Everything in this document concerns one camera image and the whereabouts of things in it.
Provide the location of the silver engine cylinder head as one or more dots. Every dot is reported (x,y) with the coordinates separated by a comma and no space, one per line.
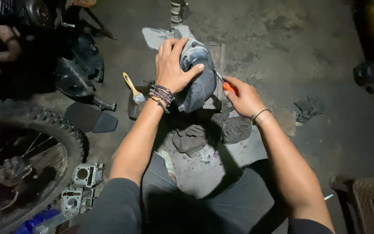
(73,201)

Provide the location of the dark crumpled rag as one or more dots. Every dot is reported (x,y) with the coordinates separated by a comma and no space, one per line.
(307,109)

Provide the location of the black motorcycle fender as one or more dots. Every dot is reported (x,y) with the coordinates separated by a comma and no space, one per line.
(80,71)

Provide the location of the grey rag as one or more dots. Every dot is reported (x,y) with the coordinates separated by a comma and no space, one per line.
(190,138)
(234,126)

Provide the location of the silver engine cylinder block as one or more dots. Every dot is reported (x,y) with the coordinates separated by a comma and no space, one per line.
(88,175)

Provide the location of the person's white sandal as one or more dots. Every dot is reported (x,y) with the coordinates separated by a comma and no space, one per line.
(167,161)

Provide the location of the black motorcycle seat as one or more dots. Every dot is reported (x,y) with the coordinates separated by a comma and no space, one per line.
(91,118)

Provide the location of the person's right fingers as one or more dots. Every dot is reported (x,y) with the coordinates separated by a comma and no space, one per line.
(231,89)

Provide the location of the black round engine part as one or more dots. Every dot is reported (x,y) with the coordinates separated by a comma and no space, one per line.
(367,73)

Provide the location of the white plastic stick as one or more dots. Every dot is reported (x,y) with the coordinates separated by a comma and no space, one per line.
(328,197)

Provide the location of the brown wicker stool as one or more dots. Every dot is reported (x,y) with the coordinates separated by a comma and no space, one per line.
(368,201)

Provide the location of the wooden block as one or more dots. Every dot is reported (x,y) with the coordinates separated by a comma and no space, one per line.
(218,65)

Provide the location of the dark metal tray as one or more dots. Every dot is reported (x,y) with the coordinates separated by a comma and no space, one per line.
(135,107)

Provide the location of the grey metal engine cover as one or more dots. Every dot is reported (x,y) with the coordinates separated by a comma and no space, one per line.
(200,78)

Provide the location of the person's left hand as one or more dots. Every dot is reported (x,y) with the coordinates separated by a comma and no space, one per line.
(170,73)

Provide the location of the blue plastic bottle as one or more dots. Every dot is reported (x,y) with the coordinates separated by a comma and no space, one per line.
(36,222)

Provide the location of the person's legs in grey trousers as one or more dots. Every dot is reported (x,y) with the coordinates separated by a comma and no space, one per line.
(187,201)

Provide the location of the person's right hand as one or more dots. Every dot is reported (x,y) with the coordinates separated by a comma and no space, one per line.
(243,97)

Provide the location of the knobby motorcycle wheel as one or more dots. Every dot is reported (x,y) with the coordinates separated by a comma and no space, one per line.
(28,162)

